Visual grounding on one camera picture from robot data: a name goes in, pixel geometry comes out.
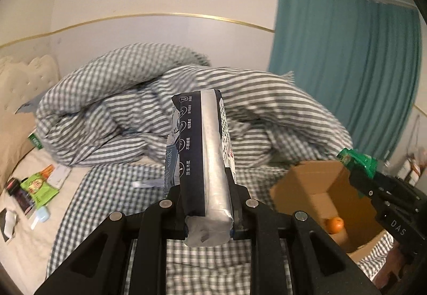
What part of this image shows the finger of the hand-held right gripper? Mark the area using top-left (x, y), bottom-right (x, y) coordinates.
top-left (349, 166), bottom-right (381, 205)

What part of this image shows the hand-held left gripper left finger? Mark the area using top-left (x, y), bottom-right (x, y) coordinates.
top-left (33, 186), bottom-right (187, 295)

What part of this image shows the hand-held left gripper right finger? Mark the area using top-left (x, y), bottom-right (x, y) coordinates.
top-left (226, 170), bottom-right (381, 295)

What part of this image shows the green snack packet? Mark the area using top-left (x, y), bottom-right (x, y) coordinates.
top-left (336, 147), bottom-right (378, 179)

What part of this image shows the dark blue tissue pack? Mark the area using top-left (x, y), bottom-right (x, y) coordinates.
top-left (164, 89), bottom-right (237, 246)

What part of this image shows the cardboard box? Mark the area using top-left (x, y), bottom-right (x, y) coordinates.
top-left (270, 160), bottom-right (396, 262)

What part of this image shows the white toothpaste tube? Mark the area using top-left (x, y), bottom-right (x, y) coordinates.
top-left (131, 180), bottom-right (165, 189)

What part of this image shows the orange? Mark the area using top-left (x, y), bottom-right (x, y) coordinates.
top-left (325, 217), bottom-right (345, 235)

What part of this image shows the grey checked bed sheet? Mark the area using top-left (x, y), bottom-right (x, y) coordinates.
top-left (47, 158), bottom-right (396, 295)

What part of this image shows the white flat device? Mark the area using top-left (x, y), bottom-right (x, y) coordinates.
top-left (47, 166), bottom-right (72, 189)

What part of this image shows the grey checked duvet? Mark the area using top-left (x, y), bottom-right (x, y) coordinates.
top-left (35, 43), bottom-right (354, 169)

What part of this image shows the cream bed sheet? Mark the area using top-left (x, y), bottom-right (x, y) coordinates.
top-left (0, 148), bottom-right (90, 282)

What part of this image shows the light green snack bag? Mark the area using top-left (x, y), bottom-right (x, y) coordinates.
top-left (20, 173), bottom-right (60, 209)

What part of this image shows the teal curtain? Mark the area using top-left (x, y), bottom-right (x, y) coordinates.
top-left (268, 0), bottom-right (422, 162)

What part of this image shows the dark purple packet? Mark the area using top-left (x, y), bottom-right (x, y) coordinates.
top-left (13, 188), bottom-right (35, 217)

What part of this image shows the black and red packet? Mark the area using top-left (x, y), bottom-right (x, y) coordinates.
top-left (3, 178), bottom-right (21, 196)

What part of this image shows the white tissue on dark card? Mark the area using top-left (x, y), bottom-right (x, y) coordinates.
top-left (0, 210), bottom-right (17, 244)

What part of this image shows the beige pillow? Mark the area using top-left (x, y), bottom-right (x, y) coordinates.
top-left (0, 111), bottom-right (37, 182)

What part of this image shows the blue cloth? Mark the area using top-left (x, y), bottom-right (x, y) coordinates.
top-left (15, 95), bottom-right (42, 113)

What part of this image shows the cream tufted headboard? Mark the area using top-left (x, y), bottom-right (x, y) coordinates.
top-left (0, 54), bottom-right (61, 115)

